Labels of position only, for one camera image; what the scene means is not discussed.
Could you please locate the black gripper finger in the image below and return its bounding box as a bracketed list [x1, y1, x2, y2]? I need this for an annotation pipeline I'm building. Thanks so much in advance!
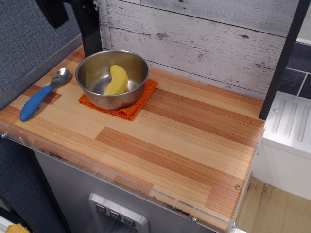
[36, 0, 68, 29]

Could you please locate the yellow plastic banana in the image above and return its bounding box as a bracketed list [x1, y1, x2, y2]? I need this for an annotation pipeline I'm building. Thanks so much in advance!
[103, 65, 128, 95]

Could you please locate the stainless steel pot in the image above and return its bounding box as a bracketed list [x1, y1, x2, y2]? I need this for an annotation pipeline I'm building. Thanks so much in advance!
[75, 50, 149, 110]

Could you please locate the orange folded cloth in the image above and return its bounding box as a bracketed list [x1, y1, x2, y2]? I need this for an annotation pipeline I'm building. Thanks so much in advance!
[78, 79, 158, 121]

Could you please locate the grey toy fridge cabinet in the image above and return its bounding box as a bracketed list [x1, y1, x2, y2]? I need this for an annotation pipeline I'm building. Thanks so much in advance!
[32, 148, 217, 233]

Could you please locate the silver dispenser button panel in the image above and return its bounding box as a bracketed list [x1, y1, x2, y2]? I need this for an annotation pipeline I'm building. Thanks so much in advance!
[88, 192, 149, 233]

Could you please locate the yellow object bottom left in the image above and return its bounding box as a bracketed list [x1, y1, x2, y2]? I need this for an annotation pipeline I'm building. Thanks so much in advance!
[6, 224, 30, 233]

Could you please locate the white ribbed side counter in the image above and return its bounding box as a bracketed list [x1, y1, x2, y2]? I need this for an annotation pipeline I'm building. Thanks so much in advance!
[251, 92, 311, 200]

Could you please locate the black left frame post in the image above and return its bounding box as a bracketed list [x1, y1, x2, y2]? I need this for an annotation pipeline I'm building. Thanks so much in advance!
[70, 0, 102, 57]

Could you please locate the black frame post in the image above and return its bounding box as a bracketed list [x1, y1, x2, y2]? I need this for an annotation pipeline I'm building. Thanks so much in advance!
[70, 0, 102, 57]
[259, 0, 311, 120]

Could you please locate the blue handled metal spoon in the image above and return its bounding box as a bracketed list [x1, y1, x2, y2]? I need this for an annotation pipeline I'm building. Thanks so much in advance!
[19, 68, 70, 121]

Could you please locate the black right frame post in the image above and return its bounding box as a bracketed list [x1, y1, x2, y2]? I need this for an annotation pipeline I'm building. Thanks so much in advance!
[259, 0, 311, 120]

